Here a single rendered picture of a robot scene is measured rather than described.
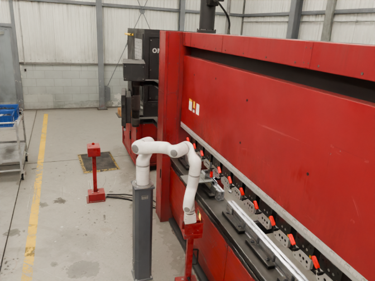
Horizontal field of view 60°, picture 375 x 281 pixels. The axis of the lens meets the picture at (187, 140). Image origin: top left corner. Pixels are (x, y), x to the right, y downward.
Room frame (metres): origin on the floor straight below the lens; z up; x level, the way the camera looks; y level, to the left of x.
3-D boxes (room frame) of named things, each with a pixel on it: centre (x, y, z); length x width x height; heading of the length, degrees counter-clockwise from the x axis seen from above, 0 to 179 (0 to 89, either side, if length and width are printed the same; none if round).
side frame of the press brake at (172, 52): (3.82, -0.07, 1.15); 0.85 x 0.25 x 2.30; 110
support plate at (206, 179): (2.80, -0.10, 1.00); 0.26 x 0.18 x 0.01; 110
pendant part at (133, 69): (3.86, 0.67, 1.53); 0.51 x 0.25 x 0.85; 11
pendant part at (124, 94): (3.79, 0.75, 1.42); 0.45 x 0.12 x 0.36; 11
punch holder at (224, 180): (2.50, -0.37, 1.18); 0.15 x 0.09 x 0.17; 20
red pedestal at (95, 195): (4.06, 1.24, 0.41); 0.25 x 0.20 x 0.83; 110
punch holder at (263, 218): (1.93, -0.58, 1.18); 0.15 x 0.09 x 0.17; 20
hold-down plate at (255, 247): (1.89, -0.54, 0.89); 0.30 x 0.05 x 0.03; 20
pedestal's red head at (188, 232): (2.42, -0.07, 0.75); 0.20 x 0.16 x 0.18; 13
